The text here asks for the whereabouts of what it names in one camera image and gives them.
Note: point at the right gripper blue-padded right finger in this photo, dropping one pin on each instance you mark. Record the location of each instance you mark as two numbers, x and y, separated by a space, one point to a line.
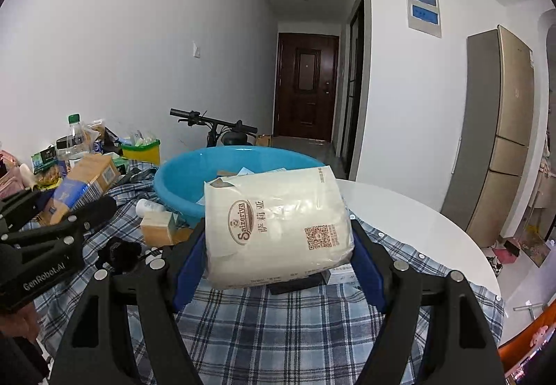
459 349

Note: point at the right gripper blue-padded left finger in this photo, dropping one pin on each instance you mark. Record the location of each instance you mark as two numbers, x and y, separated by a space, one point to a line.
96 346

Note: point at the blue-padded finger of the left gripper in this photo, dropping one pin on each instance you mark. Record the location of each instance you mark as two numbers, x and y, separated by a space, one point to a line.
17 210
77 223

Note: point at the white paper napkin pack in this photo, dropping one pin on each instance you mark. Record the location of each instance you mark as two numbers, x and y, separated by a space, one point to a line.
273 227

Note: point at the person left hand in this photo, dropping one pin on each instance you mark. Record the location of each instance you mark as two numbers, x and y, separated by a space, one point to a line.
24 323

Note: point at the snack bag pile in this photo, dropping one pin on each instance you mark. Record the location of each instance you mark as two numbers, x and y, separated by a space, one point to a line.
49 166

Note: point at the black velvet pouch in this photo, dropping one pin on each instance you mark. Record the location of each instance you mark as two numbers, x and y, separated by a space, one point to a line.
118 256

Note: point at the clear water bottle green cap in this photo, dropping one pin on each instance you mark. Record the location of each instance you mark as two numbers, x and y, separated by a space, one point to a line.
77 145

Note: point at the pink box on floor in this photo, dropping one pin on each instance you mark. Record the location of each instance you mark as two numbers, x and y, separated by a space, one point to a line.
506 251

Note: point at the white cylindrical tube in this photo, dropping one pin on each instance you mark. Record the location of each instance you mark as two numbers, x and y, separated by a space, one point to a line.
146 206

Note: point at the red white cigarette pack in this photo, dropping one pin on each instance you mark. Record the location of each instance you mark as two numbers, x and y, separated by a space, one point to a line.
339 275

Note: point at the beige cream cube box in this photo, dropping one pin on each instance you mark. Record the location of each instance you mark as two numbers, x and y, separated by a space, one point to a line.
158 229

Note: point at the blue plaid shirt cloth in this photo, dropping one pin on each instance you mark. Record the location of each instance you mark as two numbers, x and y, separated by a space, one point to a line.
317 336

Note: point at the gold hexagonal tin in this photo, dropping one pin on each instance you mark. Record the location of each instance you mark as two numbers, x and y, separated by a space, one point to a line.
181 235

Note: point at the yellow bin green rim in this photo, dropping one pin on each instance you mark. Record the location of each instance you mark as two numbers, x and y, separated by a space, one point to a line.
147 153

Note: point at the blue plastic basin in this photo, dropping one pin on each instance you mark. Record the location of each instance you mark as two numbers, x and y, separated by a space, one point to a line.
179 183

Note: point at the gold grey refrigerator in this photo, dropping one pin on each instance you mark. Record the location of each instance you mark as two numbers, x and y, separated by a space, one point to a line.
495 136

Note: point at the black bicycle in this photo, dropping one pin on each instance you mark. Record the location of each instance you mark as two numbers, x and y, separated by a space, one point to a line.
220 132

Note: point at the cardboard box on floor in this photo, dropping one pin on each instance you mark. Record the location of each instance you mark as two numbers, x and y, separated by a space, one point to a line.
263 141

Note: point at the dark brown entrance door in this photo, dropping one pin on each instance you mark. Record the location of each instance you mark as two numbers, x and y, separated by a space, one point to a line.
305 85

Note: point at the black square display frame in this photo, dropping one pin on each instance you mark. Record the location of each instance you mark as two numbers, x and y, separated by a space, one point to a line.
291 286

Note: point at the white wall light switch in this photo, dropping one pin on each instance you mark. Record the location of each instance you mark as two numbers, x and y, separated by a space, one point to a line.
196 50

